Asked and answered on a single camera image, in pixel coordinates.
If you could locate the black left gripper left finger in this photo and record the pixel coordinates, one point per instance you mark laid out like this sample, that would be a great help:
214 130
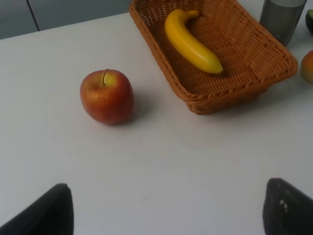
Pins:
51 214

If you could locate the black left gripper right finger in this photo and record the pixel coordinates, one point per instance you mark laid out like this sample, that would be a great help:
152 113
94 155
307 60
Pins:
286 209

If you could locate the yellow banana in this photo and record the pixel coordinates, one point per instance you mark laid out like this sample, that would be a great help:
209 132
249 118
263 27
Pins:
187 45

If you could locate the red apple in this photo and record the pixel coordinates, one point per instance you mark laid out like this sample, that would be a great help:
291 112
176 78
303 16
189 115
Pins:
107 96

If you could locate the orange red peach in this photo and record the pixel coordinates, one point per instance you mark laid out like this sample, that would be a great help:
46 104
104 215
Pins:
307 67

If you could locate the grey translucent cup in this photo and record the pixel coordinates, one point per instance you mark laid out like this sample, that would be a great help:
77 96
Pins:
280 18

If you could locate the halved avocado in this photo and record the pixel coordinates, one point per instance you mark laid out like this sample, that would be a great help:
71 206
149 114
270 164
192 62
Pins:
309 20

